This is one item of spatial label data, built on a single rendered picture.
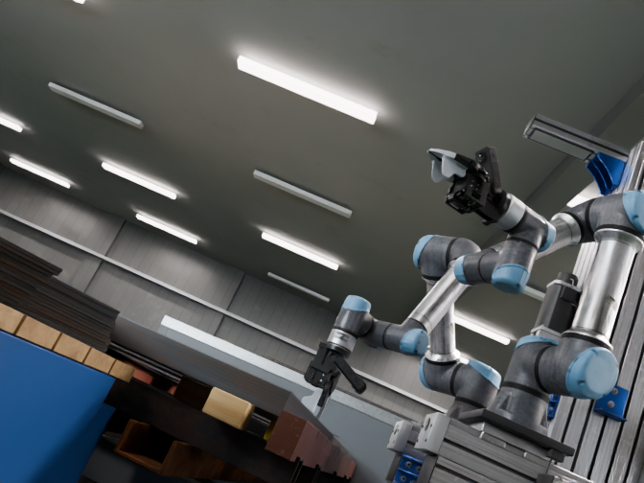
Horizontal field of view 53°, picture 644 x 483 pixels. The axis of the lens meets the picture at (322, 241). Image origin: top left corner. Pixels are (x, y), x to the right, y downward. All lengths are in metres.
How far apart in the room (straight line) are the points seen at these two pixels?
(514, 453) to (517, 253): 0.47
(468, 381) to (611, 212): 0.74
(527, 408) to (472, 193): 0.54
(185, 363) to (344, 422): 1.60
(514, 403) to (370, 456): 1.04
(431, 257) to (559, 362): 0.64
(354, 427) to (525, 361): 1.07
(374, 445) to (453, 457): 1.02
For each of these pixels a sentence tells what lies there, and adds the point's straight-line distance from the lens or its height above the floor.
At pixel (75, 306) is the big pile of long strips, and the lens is 0.92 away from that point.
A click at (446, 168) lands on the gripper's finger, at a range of 1.40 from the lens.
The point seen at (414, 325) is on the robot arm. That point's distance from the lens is 1.80.
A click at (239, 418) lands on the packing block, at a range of 0.96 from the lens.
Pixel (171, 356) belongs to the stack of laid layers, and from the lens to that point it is 1.05.
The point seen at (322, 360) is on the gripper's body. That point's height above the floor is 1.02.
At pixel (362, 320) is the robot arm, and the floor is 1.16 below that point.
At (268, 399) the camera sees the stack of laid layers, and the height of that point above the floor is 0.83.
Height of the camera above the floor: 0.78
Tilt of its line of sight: 17 degrees up
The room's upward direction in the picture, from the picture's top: 25 degrees clockwise
